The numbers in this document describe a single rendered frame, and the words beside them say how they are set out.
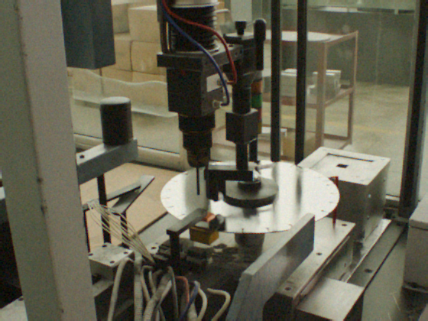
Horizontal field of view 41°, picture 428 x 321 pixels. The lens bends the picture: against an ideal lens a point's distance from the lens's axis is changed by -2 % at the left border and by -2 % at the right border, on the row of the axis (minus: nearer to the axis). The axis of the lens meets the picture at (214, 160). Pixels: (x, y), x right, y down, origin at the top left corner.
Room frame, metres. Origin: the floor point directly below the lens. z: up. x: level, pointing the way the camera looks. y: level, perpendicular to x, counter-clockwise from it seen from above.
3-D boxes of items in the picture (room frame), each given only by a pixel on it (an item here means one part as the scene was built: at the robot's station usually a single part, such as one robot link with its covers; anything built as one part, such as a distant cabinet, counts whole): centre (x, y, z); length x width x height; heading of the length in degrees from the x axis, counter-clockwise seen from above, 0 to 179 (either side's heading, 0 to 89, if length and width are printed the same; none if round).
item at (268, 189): (0.99, -0.06, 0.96); 0.11 x 0.11 x 0.03
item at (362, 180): (1.24, -0.30, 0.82); 0.18 x 0.18 x 0.15; 57
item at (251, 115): (0.92, -0.05, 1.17); 0.06 x 0.05 x 0.20; 138
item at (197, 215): (0.83, 0.04, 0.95); 0.10 x 0.03 x 0.07; 147
